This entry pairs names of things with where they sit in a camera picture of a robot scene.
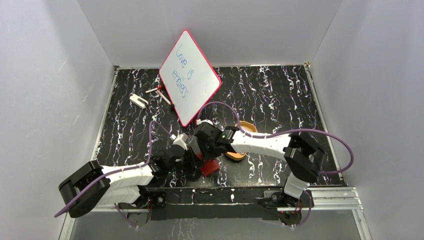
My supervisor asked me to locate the red leather card holder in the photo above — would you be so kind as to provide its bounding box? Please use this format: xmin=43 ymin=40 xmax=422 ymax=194
xmin=195 ymin=152 xmax=220 ymax=177

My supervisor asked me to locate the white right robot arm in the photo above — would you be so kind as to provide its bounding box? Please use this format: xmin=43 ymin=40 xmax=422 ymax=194
xmin=194 ymin=122 xmax=326 ymax=207

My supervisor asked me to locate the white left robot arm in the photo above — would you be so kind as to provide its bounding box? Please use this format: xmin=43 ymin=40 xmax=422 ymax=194
xmin=56 ymin=144 xmax=205 ymax=218

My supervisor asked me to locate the orange oval tray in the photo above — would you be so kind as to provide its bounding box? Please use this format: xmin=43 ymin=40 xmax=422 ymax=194
xmin=225 ymin=121 xmax=258 ymax=163

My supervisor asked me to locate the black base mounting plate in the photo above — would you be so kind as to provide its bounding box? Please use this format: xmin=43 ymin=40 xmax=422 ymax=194
xmin=147 ymin=186 xmax=283 ymax=221

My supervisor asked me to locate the pink framed whiteboard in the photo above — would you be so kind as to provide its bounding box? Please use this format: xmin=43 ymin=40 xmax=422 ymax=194
xmin=159 ymin=29 xmax=222 ymax=127

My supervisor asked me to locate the red capped marker pen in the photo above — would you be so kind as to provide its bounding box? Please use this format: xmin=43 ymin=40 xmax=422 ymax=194
xmin=145 ymin=85 xmax=163 ymax=94

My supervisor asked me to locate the white whiteboard eraser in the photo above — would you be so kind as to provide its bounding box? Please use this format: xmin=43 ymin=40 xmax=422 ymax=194
xmin=129 ymin=93 xmax=149 ymax=110

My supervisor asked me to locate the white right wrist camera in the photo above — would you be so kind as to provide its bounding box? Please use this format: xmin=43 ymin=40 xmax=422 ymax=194
xmin=195 ymin=119 xmax=214 ymax=126

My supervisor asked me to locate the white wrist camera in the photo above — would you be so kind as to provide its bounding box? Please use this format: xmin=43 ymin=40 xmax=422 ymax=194
xmin=195 ymin=119 xmax=214 ymax=126
xmin=170 ymin=133 xmax=188 ymax=151

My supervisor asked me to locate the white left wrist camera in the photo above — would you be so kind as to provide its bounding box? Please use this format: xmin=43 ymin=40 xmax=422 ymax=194
xmin=170 ymin=133 xmax=188 ymax=151

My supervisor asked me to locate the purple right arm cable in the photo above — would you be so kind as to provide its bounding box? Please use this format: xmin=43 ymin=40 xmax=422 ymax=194
xmin=196 ymin=101 xmax=355 ymax=228

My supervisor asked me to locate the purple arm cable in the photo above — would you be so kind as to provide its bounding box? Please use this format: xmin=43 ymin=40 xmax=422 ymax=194
xmin=53 ymin=119 xmax=173 ymax=229
xmin=196 ymin=101 xmax=355 ymax=228

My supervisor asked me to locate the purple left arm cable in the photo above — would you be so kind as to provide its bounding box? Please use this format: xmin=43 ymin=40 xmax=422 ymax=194
xmin=53 ymin=119 xmax=173 ymax=229

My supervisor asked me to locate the aluminium rail frame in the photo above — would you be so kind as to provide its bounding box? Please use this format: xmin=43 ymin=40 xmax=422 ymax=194
xmin=59 ymin=64 xmax=372 ymax=240

